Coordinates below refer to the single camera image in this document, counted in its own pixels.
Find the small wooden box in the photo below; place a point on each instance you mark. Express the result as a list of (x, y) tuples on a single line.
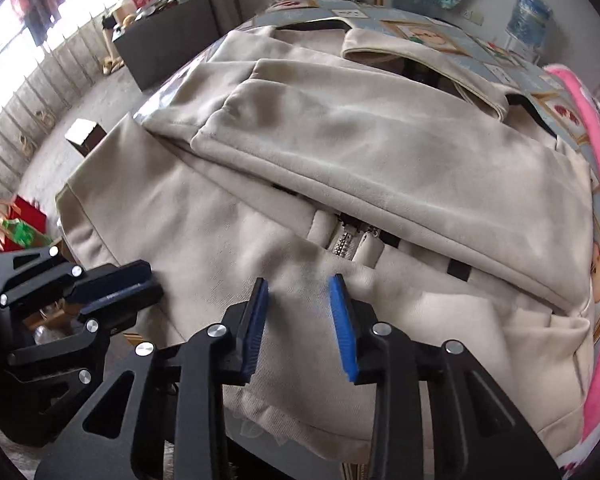
[(85, 135)]

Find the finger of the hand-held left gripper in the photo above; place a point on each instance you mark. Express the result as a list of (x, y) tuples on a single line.
[(125, 305), (110, 280)]

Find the fruit-patterned tablecloth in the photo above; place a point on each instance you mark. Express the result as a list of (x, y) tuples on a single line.
[(370, 15)]

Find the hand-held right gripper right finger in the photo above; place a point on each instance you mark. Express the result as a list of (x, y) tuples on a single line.
[(342, 330)]

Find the beige zip jacket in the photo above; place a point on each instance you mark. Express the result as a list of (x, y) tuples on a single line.
[(380, 150)]

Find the blue water bottle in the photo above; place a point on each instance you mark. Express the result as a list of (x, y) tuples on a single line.
[(530, 17)]

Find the white balcony railing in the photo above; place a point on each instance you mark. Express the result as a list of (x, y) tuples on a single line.
[(40, 90)]

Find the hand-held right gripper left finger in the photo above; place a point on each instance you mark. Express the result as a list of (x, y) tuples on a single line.
[(252, 330)]

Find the white water dispenser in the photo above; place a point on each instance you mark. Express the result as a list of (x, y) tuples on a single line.
[(522, 52)]

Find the red gift bag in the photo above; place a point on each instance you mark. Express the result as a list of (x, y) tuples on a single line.
[(27, 212)]

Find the dark grey cabinet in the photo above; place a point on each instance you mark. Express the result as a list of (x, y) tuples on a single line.
[(170, 45)]

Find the white wall socket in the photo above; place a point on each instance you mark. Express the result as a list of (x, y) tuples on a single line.
[(472, 16)]

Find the green plastic bottle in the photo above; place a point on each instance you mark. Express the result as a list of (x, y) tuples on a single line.
[(27, 234)]

